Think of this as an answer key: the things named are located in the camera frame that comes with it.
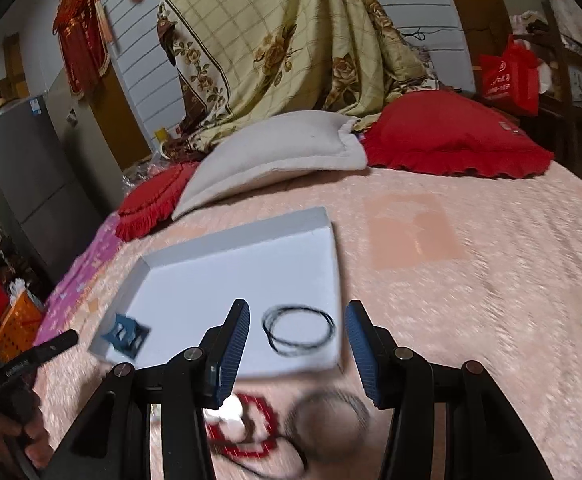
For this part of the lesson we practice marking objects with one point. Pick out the large red ruffled pillow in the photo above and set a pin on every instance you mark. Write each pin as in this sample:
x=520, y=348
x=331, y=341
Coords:
x=446, y=130

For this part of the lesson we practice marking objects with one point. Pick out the floral beige blanket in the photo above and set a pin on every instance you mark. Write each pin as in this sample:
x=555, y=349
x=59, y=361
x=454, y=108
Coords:
x=281, y=45

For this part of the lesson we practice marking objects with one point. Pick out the grey white pillow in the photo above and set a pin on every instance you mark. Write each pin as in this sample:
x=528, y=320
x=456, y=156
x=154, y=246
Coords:
x=271, y=155

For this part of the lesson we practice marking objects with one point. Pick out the blue hair clip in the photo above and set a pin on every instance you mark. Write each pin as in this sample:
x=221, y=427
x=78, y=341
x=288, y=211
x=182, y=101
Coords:
x=123, y=335

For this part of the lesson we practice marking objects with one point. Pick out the dark wooden shelf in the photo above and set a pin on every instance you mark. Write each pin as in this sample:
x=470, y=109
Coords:
x=571, y=110

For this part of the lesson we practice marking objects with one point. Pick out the orange plastic basket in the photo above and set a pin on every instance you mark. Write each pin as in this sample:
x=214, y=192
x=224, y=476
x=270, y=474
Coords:
x=16, y=327

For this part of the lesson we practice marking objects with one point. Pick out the purple patterned sheet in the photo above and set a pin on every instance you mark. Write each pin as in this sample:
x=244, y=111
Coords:
x=78, y=280

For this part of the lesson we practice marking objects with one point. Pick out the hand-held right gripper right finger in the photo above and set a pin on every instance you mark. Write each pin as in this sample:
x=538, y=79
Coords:
x=363, y=357

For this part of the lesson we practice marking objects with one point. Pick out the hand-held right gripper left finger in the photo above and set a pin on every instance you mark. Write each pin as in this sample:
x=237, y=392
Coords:
x=231, y=355

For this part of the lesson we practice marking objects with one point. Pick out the small red fringed pillow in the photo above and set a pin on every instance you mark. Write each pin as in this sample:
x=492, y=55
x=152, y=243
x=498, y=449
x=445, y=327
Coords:
x=146, y=205

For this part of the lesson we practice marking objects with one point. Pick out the white shallow cardboard box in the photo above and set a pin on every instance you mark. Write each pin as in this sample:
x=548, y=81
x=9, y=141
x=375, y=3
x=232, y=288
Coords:
x=211, y=290

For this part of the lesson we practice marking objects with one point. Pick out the grey refrigerator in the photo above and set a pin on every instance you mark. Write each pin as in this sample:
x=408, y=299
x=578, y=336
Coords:
x=36, y=180

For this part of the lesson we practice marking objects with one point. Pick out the red hanging decoration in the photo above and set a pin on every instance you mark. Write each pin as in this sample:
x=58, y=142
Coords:
x=81, y=35

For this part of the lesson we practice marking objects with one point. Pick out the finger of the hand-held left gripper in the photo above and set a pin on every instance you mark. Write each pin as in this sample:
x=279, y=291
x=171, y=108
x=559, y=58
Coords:
x=56, y=344

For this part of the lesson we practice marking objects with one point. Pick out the red shopping bag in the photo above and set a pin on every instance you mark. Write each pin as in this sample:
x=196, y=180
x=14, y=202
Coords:
x=513, y=80

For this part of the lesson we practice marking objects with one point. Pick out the person's left hand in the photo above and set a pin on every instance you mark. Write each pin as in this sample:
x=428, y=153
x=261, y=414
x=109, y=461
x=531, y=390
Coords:
x=31, y=442

